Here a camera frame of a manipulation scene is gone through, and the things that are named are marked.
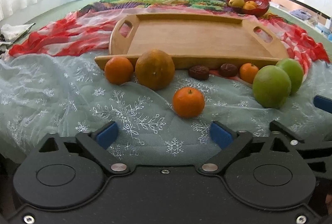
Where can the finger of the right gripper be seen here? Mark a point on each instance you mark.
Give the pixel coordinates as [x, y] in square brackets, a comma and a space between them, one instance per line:
[323, 103]
[306, 148]

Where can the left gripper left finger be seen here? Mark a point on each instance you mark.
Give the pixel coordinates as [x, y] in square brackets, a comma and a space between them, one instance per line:
[95, 144]

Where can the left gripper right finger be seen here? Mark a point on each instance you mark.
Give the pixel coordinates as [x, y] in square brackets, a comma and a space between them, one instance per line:
[232, 145]

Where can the green apple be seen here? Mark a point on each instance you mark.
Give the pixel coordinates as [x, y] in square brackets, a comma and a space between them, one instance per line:
[271, 87]
[294, 71]

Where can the green apple front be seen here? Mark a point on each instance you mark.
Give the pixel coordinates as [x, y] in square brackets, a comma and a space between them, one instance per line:
[271, 87]

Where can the small mandarin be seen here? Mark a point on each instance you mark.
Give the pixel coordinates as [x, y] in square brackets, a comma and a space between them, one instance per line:
[118, 70]
[188, 102]
[248, 72]

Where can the dried red date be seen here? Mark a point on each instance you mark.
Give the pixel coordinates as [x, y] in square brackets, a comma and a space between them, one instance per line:
[199, 72]
[228, 70]

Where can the large brownish orange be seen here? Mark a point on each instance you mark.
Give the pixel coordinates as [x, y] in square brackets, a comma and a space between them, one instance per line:
[155, 69]

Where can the pale snowflake sheer cloth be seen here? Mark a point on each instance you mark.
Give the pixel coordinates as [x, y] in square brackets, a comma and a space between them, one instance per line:
[41, 94]

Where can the green quilted bedspread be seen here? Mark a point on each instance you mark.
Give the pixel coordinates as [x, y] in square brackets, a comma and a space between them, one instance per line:
[51, 10]

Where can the lavender cloth on floor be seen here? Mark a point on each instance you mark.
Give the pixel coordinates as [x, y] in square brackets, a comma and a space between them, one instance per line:
[301, 14]

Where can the wooden serving tray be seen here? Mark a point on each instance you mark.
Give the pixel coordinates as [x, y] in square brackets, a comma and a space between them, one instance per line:
[192, 39]

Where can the red white sheer scarf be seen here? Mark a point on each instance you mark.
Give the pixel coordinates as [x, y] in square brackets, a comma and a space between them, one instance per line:
[89, 29]

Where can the red glass fruit bowl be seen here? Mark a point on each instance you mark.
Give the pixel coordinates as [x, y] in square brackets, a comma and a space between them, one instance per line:
[262, 8]

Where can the orange in bowl front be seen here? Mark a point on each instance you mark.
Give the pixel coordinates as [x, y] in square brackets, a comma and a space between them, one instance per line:
[249, 6]

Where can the orange in bowl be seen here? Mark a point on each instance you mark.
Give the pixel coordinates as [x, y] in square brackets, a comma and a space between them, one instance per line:
[249, 6]
[253, 3]

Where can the orange in bowl rear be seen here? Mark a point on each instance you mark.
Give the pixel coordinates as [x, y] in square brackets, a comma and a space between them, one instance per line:
[253, 3]

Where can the yellow pear in bowl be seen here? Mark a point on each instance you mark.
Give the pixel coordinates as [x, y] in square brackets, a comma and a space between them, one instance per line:
[236, 3]

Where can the white plastic bag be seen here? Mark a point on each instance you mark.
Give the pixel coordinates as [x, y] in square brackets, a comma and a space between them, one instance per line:
[10, 34]

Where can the colourful floral scarf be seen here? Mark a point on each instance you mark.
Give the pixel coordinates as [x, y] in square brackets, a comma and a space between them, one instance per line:
[155, 1]

